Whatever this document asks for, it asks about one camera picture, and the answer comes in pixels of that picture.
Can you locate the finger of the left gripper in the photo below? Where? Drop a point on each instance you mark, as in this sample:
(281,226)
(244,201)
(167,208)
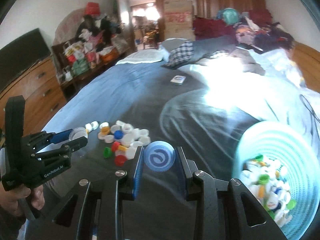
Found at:
(45,139)
(66,149)

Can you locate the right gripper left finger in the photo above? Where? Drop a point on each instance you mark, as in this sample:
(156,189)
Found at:
(96,208)

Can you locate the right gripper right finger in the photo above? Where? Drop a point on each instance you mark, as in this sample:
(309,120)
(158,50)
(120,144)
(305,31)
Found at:
(224,209)

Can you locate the large white lid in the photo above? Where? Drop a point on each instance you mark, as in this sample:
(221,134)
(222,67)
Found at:
(77,133)

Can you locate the red bottle cap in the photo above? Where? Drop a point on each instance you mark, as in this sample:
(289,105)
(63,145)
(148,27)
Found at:
(115,146)
(120,160)

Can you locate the large blue logo cap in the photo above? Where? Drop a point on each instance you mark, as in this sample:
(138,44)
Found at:
(159,156)

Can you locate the wooden dresser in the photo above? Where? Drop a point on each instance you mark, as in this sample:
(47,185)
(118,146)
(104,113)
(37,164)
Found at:
(42,93)

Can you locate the green bottle cap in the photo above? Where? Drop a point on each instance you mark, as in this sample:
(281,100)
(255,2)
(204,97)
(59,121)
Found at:
(107,153)

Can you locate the yellow bottle cap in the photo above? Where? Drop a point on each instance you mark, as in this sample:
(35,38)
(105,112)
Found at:
(105,130)

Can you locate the blue bottle cap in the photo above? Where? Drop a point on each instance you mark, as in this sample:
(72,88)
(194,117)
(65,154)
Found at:
(118,135)

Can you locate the light blue perforated basket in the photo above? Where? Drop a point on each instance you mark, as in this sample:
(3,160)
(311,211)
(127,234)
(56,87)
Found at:
(281,170)

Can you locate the black television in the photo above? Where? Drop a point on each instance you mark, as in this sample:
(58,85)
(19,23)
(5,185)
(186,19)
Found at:
(21,54)

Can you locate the blue bed sheet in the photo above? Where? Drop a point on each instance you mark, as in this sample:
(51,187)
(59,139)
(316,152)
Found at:
(207,116)

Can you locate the cluttered wooden shelf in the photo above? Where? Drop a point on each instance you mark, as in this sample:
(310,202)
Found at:
(86,44)

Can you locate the white pillow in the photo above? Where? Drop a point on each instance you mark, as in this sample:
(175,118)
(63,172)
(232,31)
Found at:
(146,56)

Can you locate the plaid shirt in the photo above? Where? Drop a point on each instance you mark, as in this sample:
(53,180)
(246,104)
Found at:
(180,55)

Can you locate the wooden headboard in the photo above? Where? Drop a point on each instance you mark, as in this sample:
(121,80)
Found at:
(308,61)

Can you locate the cardboard box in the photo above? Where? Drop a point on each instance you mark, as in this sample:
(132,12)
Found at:
(178,19)

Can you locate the pile of clothes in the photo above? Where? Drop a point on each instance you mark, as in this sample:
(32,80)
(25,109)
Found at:
(254,29)

